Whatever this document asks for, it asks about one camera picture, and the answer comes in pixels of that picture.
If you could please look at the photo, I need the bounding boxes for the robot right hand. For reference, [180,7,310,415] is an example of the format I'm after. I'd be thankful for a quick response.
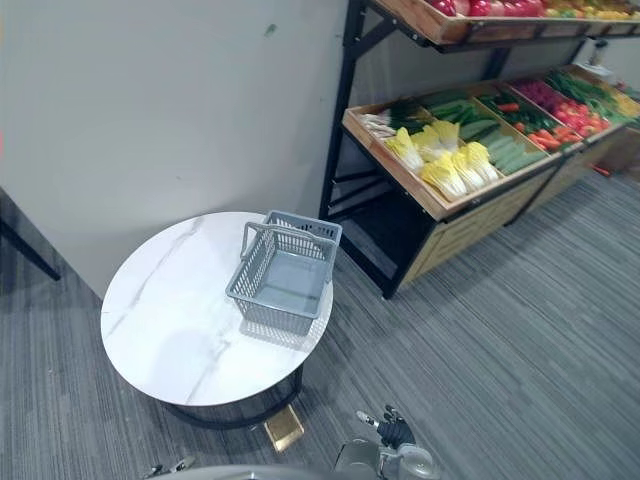
[355,404,417,450]

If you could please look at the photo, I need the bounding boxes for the grey plastic shopping basket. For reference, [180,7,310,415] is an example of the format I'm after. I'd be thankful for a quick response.
[225,209,344,338]

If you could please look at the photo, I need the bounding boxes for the gold table foot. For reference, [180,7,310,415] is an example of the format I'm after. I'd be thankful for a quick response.
[263,416,306,453]

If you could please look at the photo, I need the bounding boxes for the robot body silver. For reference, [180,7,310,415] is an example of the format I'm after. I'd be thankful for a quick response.
[192,464,341,480]

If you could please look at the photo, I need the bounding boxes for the black and wood produce shelf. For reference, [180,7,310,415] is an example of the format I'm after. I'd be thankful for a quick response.
[318,0,640,301]

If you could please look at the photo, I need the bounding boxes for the round white marble table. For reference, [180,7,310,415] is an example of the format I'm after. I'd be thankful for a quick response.
[100,211,335,444]

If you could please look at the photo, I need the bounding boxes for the yellow napa cabbage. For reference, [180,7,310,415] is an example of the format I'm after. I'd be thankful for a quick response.
[411,124,445,162]
[451,149,485,192]
[419,153,470,198]
[464,140,502,183]
[384,126,426,172]
[431,119,462,152]

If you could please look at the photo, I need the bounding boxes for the light green cucumber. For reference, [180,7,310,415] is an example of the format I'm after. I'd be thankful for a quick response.
[492,149,549,177]
[458,118,502,143]
[481,135,532,162]

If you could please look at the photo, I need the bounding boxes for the green leek bunch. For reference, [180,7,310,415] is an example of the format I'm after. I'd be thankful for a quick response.
[359,98,432,140]

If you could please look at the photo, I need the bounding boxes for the dark green cucumber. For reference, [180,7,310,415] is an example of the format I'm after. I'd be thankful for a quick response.
[432,100,479,124]

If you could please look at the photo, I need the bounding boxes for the orange carrots pile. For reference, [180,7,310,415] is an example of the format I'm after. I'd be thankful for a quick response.
[526,125,582,153]

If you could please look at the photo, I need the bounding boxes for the red and green peppers pile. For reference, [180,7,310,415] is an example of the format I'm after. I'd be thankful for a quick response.
[482,92,556,135]

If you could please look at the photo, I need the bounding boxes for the red tomatoes pile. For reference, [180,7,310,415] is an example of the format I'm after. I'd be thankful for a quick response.
[553,98,612,137]

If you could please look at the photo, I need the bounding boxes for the magenta vegetables pile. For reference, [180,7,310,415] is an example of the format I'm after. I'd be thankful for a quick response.
[513,78,562,112]

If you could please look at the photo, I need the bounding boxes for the green chives bunch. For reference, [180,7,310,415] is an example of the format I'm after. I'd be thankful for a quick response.
[544,69,624,124]

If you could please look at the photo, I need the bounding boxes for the yellow corn pile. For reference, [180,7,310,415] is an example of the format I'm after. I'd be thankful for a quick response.
[613,88,640,124]

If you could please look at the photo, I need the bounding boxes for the red apples pile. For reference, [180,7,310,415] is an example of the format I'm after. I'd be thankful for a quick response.
[427,0,547,19]

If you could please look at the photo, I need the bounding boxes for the yellow fruit pile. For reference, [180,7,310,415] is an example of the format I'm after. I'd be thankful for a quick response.
[544,0,640,22]

